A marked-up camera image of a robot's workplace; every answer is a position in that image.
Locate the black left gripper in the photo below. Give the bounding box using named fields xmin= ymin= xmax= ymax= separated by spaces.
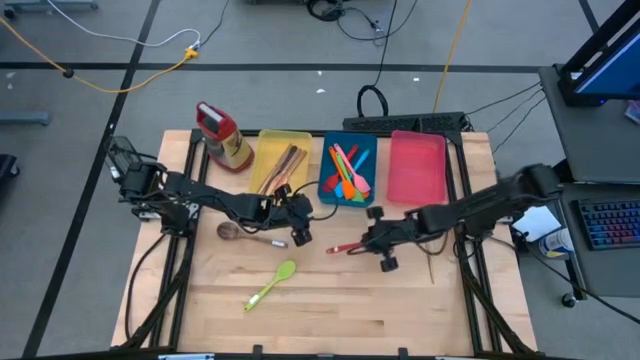
xmin=269 ymin=182 xmax=317 ymax=250

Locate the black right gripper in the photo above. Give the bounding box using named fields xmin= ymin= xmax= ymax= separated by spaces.
xmin=348 ymin=204 xmax=420 ymax=274

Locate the red silicone spoon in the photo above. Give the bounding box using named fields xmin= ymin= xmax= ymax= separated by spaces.
xmin=325 ymin=241 xmax=364 ymax=255

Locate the copper fork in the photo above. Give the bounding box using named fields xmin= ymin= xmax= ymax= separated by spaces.
xmin=278 ymin=149 xmax=310 ymax=198

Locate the copper knife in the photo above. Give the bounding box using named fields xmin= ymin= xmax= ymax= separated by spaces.
xmin=270 ymin=148 xmax=306 ymax=198
xmin=256 ymin=143 xmax=295 ymax=197

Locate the black knife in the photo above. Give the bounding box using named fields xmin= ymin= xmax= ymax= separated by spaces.
xmin=263 ymin=145 xmax=301 ymax=198

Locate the green silicone spatula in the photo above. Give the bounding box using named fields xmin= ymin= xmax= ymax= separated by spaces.
xmin=335 ymin=152 xmax=367 ymax=204

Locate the green silicone spoon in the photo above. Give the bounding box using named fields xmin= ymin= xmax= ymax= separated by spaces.
xmin=243 ymin=259 xmax=298 ymax=313

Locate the pink silicone spatula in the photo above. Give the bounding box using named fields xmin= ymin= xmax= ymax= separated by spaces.
xmin=333 ymin=143 xmax=373 ymax=195

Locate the dark wooden spoon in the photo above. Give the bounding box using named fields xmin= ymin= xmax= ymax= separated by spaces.
xmin=216 ymin=221 xmax=290 ymax=250

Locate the blue silicone spoon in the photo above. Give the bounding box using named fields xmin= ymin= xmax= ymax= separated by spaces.
xmin=333 ymin=148 xmax=372 ymax=199

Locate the blue plastic bin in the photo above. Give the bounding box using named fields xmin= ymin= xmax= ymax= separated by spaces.
xmin=317 ymin=130 xmax=379 ymax=208

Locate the yellow plastic bin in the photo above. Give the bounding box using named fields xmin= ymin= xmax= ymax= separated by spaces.
xmin=248 ymin=129 xmax=314 ymax=207

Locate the pink plastic bin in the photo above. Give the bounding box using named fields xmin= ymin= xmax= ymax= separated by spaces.
xmin=387 ymin=130 xmax=449 ymax=206

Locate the white blue can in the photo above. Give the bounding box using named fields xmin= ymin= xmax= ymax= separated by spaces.
xmin=537 ymin=227 xmax=575 ymax=260

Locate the black mesh power box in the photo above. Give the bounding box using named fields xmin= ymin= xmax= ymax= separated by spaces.
xmin=105 ymin=135 xmax=151 ymax=184

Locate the grey keyboard shelf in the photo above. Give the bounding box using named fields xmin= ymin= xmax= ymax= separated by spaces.
xmin=553 ymin=182 xmax=640 ymax=300

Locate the grey desk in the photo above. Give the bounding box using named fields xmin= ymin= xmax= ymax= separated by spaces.
xmin=538 ymin=64 xmax=640 ymax=185

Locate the backlit keyboard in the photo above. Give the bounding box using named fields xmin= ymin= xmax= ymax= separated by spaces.
xmin=574 ymin=198 xmax=640 ymax=251

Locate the grey floor bar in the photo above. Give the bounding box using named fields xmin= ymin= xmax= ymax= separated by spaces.
xmin=0 ymin=111 xmax=51 ymax=127

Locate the black chair base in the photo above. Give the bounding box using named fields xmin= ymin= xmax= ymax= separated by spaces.
xmin=0 ymin=153 xmax=21 ymax=182

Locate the black monitor blue screen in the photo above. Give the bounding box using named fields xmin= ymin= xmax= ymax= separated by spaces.
xmin=556 ymin=0 xmax=640 ymax=108

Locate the grey cart base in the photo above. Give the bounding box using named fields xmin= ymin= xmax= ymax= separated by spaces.
xmin=3 ymin=0 xmax=100 ymax=14

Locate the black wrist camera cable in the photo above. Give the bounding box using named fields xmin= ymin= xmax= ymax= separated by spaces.
xmin=292 ymin=179 xmax=342 ymax=222

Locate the steel box grater red handle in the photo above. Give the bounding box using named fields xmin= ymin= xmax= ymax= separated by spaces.
xmin=195 ymin=101 xmax=255 ymax=174

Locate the black aluminium table frame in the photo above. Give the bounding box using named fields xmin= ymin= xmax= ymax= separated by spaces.
xmin=119 ymin=127 xmax=537 ymax=357

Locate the black coiled cable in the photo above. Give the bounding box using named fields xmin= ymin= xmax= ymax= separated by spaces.
xmin=355 ymin=0 xmax=401 ymax=119

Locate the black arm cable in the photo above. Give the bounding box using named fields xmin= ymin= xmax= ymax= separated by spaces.
xmin=123 ymin=230 xmax=169 ymax=346
xmin=514 ymin=239 xmax=640 ymax=325

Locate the thin black cable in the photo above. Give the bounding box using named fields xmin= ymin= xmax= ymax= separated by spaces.
xmin=485 ymin=88 xmax=545 ymax=134
xmin=464 ymin=81 xmax=544 ymax=117
xmin=491 ymin=95 xmax=548 ymax=155

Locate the yellow floor cable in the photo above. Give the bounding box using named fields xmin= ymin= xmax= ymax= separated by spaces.
xmin=432 ymin=0 xmax=473 ymax=114
xmin=0 ymin=16 xmax=200 ymax=95

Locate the black cable bundle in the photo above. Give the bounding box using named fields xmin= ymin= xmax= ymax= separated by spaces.
xmin=305 ymin=0 xmax=422 ymax=47

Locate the white floor cable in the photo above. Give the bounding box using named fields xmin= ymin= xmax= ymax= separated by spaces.
xmin=46 ymin=0 xmax=203 ymax=50

